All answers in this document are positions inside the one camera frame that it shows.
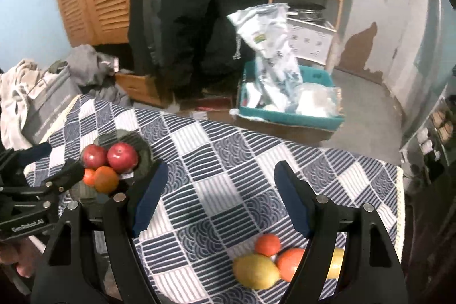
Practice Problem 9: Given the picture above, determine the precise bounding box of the white fleece cloth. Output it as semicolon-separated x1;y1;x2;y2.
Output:
0;59;47;148

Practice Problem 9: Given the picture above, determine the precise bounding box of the shoe rack with shoes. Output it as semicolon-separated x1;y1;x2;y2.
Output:
406;105;456;180

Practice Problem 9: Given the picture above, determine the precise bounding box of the bright red apple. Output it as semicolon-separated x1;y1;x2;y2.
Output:
107;142;139;174

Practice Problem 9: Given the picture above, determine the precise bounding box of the person's left hand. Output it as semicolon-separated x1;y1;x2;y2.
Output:
0;238;40;278

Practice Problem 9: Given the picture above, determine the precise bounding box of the olive green cloth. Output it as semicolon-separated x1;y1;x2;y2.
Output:
48;61;70;74

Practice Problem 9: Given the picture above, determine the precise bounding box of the black hooded coat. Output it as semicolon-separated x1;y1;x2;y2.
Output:
157;0;275;101

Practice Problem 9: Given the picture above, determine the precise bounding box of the white lattice basket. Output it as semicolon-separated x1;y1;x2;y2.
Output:
287;17;337;62

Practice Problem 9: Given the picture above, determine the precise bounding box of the white door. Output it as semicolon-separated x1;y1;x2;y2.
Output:
394;0;439;112

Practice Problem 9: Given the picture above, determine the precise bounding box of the yellow mango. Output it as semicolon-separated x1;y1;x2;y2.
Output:
233;254;281;290
326;247;345;280

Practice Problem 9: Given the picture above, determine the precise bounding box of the blue white patterned tablecloth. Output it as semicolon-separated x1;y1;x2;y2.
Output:
21;94;407;304

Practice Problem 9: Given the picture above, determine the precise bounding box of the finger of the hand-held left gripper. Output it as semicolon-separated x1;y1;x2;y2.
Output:
0;141;53;169
21;159;86;198

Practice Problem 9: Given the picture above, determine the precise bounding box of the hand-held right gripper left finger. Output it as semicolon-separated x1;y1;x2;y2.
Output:
30;160;170;304

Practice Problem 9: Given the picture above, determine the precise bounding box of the glass bowl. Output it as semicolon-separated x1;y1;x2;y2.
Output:
69;129;154;205

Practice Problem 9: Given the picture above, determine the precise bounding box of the dark red apple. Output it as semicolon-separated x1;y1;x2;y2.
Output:
82;144;108;169

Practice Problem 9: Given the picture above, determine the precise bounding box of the brown cardboard box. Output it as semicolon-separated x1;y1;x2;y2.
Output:
230;108;344;148

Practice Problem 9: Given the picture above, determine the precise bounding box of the teal plastic crate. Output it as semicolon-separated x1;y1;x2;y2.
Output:
237;62;345;132

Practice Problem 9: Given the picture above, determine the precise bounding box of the grey tote bag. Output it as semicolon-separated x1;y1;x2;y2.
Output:
27;67;84;148

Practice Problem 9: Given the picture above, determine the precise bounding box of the wooden drawer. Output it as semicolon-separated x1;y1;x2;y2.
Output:
115;72;172;107

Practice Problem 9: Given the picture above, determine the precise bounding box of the white printed rice bag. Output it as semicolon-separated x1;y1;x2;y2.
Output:
227;2;303;110

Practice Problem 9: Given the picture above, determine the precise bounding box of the orange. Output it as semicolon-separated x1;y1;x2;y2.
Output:
276;248;307;282
93;166;119;194

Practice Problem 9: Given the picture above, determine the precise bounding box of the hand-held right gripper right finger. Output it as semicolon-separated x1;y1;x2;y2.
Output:
274;160;408;304

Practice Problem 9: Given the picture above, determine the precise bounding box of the steel pot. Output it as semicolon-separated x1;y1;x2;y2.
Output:
287;3;326;25

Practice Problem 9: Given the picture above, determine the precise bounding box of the black jacket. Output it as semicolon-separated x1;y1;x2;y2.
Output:
127;0;150;77

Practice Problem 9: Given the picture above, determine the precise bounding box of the clear plastic bag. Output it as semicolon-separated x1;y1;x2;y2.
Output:
296;83;343;117

